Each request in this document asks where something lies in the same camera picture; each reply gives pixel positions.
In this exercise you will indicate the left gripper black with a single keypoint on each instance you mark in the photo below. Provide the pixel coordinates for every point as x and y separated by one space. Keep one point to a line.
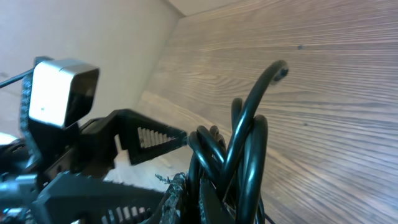
68 166

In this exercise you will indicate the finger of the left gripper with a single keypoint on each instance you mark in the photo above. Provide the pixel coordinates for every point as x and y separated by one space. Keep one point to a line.
144 138

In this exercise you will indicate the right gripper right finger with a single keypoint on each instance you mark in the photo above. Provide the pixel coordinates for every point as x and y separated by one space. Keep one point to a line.
212 211

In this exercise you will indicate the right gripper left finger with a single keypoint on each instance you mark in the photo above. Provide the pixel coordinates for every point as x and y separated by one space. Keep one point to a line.
170 206

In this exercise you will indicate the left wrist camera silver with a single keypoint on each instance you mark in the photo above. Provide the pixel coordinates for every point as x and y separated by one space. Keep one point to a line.
63 91

